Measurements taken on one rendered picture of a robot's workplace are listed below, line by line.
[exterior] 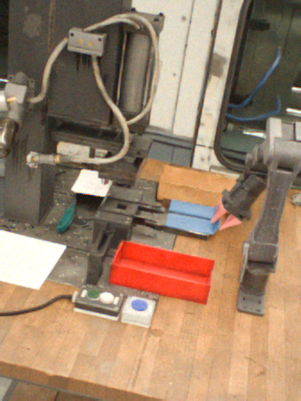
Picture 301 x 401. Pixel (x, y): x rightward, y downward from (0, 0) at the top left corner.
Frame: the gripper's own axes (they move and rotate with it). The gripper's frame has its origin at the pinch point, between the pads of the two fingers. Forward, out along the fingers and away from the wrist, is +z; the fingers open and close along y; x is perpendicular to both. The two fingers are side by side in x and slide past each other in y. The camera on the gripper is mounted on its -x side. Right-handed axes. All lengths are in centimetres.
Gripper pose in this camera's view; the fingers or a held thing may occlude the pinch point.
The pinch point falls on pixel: (217, 224)
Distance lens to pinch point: 184.7
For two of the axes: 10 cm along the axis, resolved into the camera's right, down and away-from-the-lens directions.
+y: -7.9, -5.8, -2.0
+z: -6.0, 6.7, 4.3
